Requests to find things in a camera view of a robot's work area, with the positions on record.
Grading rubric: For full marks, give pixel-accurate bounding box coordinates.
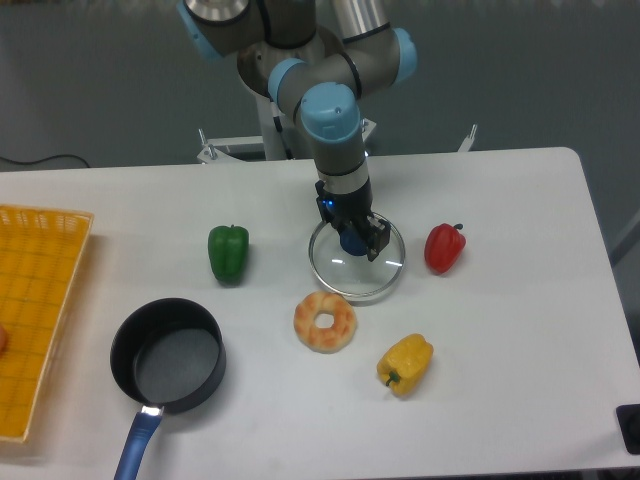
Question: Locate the green bell pepper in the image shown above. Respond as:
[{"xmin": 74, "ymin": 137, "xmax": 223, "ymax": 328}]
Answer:
[{"xmin": 207, "ymin": 225, "xmax": 249, "ymax": 285}]

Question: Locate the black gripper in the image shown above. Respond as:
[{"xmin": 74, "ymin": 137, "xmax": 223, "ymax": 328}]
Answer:
[{"xmin": 315, "ymin": 180, "xmax": 391, "ymax": 262}]

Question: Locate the black object at table edge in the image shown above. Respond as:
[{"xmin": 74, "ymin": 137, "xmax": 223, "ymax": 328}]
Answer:
[{"xmin": 616, "ymin": 404, "xmax": 640, "ymax": 455}]

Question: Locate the yellow plastic basket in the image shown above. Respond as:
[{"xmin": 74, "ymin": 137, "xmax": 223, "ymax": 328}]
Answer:
[{"xmin": 1, "ymin": 204, "xmax": 94, "ymax": 443}]

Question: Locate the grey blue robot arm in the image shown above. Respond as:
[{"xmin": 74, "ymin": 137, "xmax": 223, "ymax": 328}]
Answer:
[{"xmin": 177, "ymin": 1, "xmax": 418, "ymax": 261}]

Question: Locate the black saucepan with blue handle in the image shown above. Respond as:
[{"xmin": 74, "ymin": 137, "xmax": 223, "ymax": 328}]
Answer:
[{"xmin": 110, "ymin": 298, "xmax": 227, "ymax": 479}]

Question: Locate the grey chair leg at right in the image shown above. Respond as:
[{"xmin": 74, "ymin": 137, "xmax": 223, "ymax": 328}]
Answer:
[{"xmin": 609, "ymin": 210, "xmax": 640, "ymax": 268}]

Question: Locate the black cable on floor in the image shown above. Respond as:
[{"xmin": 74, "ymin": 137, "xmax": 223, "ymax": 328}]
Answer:
[{"xmin": 0, "ymin": 153, "xmax": 94, "ymax": 169}]

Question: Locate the red bell pepper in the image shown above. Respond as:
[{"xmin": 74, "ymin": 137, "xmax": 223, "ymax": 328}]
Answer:
[{"xmin": 424, "ymin": 223, "xmax": 466, "ymax": 275}]

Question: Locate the glazed bread ring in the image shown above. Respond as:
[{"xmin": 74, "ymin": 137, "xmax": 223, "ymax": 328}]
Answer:
[{"xmin": 293, "ymin": 290, "xmax": 358, "ymax": 354}]

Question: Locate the yellow bell pepper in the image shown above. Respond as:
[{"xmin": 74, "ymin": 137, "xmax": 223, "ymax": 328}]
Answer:
[{"xmin": 376, "ymin": 333, "xmax": 434, "ymax": 397}]

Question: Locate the glass lid with blue knob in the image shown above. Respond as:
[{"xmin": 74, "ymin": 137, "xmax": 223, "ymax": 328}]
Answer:
[{"xmin": 308, "ymin": 222, "xmax": 406, "ymax": 303}]

